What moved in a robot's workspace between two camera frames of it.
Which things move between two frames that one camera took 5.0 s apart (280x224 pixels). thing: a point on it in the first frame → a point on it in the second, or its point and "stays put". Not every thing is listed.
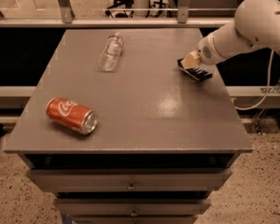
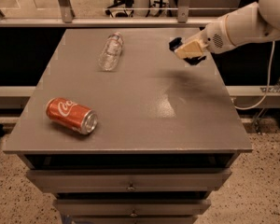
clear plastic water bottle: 112,51 stays put
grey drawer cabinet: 121,134 stays put
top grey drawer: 129,179 stays put
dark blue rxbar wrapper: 196,73 → 192,62
